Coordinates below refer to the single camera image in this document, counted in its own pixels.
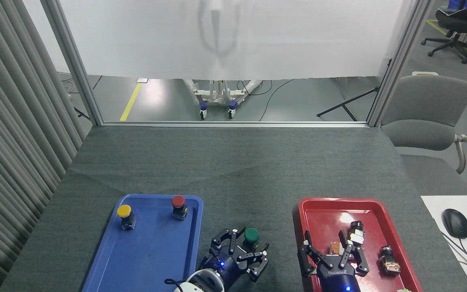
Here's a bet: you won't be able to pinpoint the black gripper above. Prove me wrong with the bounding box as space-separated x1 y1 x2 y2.
199 227 270 290
297 230 370 292

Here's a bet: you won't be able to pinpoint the green push button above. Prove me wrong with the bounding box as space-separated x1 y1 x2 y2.
243 228 261 249

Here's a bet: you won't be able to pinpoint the red push button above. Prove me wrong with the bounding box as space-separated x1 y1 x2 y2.
171 195 189 221

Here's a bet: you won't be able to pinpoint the yellow push button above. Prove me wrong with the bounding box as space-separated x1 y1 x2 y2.
116 204 137 231

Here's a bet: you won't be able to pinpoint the red plastic tray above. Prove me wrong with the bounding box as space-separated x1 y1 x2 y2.
298 198 424 292

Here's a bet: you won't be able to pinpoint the dark grey table cloth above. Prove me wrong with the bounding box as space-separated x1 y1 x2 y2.
0 126 467 292

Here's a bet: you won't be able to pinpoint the blue plastic tray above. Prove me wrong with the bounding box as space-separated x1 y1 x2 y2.
81 194 204 292

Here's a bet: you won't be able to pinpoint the black computer mouse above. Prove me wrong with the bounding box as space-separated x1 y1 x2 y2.
442 208 467 239

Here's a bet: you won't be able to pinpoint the white stand on wheels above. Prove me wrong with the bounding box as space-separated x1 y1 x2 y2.
183 79 265 120

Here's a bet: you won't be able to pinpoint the black tripod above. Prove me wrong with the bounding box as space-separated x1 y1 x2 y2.
316 59 392 122

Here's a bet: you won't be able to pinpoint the grey office chair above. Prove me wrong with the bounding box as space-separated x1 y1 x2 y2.
380 75 467 175

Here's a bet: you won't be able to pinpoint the white hanging screen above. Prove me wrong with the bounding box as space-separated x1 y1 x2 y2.
58 0 419 81

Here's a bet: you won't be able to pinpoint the grey ribbed curtain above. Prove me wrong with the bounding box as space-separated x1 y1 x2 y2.
0 0 86 292

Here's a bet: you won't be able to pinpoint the black office chair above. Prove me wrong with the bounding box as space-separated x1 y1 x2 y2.
421 6 467 64

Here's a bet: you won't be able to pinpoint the black switch with white body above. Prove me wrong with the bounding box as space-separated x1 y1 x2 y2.
347 221 366 246

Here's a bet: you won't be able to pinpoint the black switch with brown base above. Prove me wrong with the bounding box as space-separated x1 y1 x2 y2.
379 245 401 277

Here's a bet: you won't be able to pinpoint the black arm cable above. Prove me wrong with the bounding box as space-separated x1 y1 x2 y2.
164 278 189 292

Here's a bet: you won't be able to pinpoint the silver frame rail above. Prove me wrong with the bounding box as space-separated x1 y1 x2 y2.
102 121 370 129

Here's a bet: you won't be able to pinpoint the grey mouse cable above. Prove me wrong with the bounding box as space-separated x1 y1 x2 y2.
440 231 467 284

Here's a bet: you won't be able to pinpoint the black floor cable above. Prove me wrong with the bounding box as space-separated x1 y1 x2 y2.
259 79 295 122

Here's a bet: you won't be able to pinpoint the silver frame post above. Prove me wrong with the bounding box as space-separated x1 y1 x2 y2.
366 0 433 128
41 0 105 127

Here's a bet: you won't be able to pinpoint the white floor cables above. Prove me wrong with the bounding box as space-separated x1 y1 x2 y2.
57 72 76 100

